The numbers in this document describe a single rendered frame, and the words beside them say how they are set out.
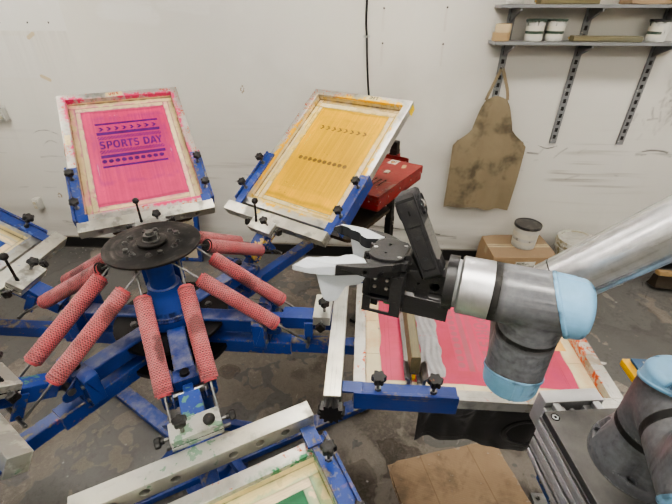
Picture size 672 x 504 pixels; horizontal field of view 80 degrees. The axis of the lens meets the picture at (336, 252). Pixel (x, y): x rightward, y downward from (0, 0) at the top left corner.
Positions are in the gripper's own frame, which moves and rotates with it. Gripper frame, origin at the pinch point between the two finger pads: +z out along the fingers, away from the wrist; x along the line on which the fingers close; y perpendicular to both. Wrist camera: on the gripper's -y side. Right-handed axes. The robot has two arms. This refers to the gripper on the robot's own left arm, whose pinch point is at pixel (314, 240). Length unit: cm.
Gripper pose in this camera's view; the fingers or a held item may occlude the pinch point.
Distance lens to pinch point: 57.1
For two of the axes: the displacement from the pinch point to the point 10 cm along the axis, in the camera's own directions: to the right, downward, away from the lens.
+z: -9.3, -1.9, 3.0
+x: 3.5, -3.8, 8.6
